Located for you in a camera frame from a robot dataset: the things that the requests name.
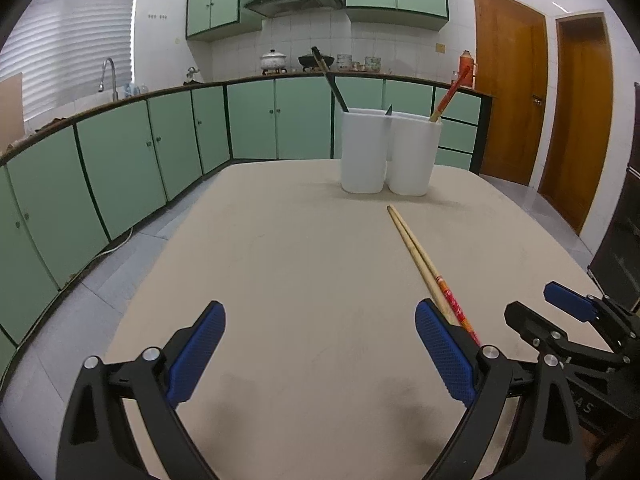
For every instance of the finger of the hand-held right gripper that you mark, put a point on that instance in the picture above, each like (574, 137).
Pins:
(570, 301)
(530, 321)

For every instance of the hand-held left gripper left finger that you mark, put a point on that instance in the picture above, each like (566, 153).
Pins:
(197, 355)

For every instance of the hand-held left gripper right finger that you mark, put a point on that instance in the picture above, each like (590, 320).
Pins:
(445, 355)

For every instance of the red-patterned bamboo chopstick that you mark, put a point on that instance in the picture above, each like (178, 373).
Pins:
(450, 95)
(425, 260)
(454, 94)
(412, 252)

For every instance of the white double utensil holder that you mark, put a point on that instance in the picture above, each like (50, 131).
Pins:
(365, 155)

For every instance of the black chopstick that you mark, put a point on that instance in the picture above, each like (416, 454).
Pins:
(336, 87)
(330, 80)

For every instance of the dark cabinet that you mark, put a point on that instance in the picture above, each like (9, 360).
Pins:
(620, 245)

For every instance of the green drawer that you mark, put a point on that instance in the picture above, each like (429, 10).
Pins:
(454, 160)
(462, 107)
(457, 135)

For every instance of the plain wooden door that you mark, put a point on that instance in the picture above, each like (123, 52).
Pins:
(582, 120)

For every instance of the green sink-side base cabinets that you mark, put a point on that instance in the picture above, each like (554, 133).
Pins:
(115, 170)

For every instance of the red thermos flask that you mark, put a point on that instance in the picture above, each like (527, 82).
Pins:
(466, 67)

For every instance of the green stove-side base cabinets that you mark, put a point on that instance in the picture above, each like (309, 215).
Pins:
(300, 120)

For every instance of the plastic bottles by sink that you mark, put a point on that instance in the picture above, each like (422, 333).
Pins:
(135, 90)

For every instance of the steel kitchen faucet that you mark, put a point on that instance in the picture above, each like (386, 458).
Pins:
(111, 72)

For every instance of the white cooking pot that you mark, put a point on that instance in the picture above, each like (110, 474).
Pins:
(273, 61)

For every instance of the group of glass jars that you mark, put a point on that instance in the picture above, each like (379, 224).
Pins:
(357, 63)

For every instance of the cardboard box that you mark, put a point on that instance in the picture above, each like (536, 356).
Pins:
(11, 110)

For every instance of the black wok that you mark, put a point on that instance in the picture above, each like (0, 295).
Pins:
(312, 61)

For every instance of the white window blind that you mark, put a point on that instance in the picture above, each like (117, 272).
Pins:
(75, 35)

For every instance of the black range hood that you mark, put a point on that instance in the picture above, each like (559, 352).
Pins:
(295, 1)

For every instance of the small wall tap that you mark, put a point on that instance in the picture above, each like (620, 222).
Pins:
(192, 74)

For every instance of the row of wall switches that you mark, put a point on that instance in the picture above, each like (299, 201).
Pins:
(157, 16)

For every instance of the green corner wall cabinet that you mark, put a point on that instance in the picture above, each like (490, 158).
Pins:
(215, 0)

